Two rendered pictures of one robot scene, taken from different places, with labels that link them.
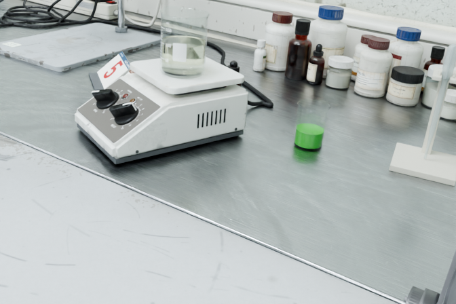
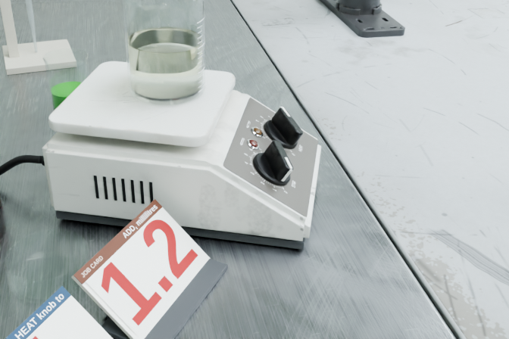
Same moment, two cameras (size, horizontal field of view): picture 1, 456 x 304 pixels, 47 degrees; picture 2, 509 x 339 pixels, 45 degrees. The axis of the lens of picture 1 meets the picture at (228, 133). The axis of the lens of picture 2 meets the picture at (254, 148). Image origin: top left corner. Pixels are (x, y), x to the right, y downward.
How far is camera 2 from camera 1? 1.03 m
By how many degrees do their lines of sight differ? 110
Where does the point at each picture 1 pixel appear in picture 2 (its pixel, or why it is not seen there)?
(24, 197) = (439, 170)
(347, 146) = (45, 92)
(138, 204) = (335, 125)
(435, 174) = (64, 45)
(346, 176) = not seen: hidden behind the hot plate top
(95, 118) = (304, 178)
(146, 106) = (256, 113)
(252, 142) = not seen: hidden behind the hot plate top
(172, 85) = (226, 75)
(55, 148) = (365, 224)
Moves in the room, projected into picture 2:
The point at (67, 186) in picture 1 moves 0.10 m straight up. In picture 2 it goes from (388, 165) to (404, 64)
